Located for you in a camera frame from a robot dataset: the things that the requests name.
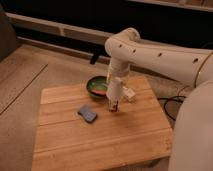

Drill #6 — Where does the small dark bottle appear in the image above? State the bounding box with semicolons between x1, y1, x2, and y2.
109;100;118;112

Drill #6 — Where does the green ceramic bowl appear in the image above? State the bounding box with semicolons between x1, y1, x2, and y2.
86;76;107;98

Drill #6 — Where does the long grey rail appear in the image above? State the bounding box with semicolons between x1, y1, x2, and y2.
5;12;213;51

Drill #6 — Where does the black cable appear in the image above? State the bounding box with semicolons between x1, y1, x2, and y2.
157;85;188;123

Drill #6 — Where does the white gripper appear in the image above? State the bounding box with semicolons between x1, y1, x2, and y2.
106;77;123;101

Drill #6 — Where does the white rectangular box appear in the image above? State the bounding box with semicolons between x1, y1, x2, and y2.
123;87;136;102

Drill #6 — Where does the wooden cutting board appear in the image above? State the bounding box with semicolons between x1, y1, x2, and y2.
31;76;172;171

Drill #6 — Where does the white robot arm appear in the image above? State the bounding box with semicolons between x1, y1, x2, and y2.
105;28;213;171

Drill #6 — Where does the grey cabinet corner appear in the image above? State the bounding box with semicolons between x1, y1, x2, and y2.
0;4;20;62

